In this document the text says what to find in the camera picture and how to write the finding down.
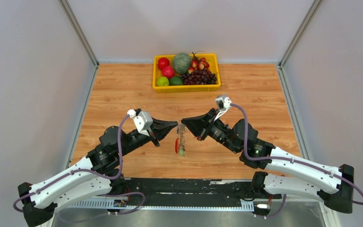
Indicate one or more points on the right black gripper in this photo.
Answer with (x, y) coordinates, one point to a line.
(201, 126)

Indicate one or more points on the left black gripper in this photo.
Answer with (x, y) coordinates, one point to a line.
(159, 128)

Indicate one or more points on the metal key organizer with rings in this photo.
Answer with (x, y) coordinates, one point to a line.
(180, 140)

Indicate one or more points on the key with green tag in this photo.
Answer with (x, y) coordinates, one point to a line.
(182, 151)

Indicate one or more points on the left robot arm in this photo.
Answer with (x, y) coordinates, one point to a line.
(96, 174)

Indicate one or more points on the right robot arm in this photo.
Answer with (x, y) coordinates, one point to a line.
(281, 172)

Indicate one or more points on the light green lime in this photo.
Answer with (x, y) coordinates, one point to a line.
(162, 81)

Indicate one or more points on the dark green avocado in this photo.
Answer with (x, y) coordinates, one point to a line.
(176, 81)

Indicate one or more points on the dark purple grape bunch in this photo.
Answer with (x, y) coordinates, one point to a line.
(200, 77)

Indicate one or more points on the pink red apple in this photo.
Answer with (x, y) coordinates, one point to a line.
(168, 72)

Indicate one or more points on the red cherry cluster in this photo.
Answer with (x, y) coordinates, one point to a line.
(198, 64)

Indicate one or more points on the green melon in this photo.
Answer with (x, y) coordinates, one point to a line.
(181, 63)

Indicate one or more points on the yellow plastic fruit tray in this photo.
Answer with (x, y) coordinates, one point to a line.
(213, 66)

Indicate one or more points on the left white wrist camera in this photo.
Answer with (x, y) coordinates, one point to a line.
(142, 121)

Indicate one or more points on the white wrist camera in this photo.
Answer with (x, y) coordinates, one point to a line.
(223, 103)
(142, 121)

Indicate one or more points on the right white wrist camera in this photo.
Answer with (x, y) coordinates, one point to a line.
(223, 103)

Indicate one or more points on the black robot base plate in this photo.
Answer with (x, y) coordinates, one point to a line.
(173, 191)

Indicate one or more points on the slotted grey cable duct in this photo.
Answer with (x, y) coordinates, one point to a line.
(113, 204)

